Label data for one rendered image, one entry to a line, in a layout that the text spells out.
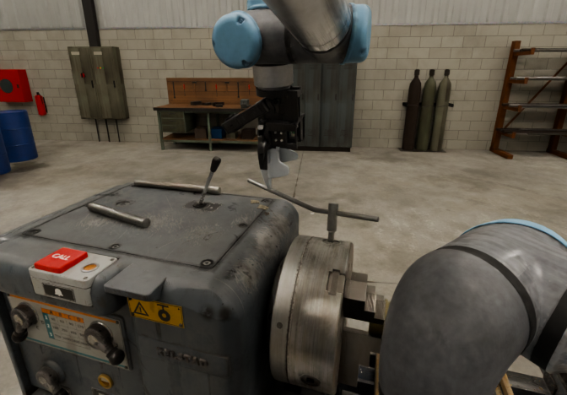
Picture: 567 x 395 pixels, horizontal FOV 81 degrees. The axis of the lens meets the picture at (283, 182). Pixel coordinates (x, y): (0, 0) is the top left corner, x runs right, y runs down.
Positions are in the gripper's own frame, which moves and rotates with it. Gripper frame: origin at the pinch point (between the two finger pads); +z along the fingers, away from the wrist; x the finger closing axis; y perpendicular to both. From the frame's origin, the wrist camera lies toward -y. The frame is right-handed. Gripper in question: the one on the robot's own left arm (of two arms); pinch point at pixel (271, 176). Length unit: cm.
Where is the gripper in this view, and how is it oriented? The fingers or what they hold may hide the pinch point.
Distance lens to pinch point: 74.0
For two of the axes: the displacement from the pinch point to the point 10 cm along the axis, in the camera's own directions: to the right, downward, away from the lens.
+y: 9.6, 0.9, -2.7
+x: 2.8, -4.8, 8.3
